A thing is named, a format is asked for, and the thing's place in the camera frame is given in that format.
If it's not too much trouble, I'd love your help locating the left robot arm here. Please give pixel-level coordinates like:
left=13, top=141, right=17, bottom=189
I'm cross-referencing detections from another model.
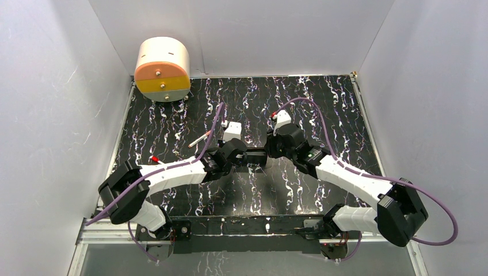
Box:
left=93, top=139, right=247, bottom=239

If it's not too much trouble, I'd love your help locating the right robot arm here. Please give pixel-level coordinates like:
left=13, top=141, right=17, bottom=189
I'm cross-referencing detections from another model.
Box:
left=265, top=123, right=428, bottom=247

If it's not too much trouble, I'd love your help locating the pink white marker pen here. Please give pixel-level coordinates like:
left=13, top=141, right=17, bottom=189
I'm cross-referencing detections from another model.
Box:
left=188, top=131, right=211, bottom=148

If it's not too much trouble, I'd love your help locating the small red-capped white pen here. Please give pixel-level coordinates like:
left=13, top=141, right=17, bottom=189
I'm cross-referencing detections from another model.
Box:
left=151, top=156, right=164, bottom=164

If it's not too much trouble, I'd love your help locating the round cream drawer cabinet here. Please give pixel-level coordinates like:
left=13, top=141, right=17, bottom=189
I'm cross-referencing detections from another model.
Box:
left=134, top=37, right=191, bottom=102

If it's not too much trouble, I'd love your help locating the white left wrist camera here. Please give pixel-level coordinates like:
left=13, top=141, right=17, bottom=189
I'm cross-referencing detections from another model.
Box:
left=221, top=120, right=242, bottom=143

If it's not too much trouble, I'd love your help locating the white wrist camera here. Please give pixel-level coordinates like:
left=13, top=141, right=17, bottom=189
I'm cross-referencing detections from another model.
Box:
left=271, top=110, right=291, bottom=136
left=221, top=120, right=242, bottom=143

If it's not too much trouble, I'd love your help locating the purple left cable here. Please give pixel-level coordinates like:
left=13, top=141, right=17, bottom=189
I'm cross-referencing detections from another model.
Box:
left=84, top=101, right=226, bottom=263

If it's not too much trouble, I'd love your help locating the purple cable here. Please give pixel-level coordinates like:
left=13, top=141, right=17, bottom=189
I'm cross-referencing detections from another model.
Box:
left=84, top=101, right=226, bottom=263
left=271, top=97, right=459, bottom=263

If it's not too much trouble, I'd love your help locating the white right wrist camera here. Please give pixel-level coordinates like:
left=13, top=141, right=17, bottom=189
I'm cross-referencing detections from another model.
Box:
left=271, top=110, right=291, bottom=136

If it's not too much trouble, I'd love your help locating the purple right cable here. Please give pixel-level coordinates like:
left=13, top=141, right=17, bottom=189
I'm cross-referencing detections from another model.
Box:
left=271, top=97, right=459, bottom=263

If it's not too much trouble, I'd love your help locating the aluminium front rail frame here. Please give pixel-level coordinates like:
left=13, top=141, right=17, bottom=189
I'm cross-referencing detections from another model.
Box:
left=68, top=215, right=428, bottom=275

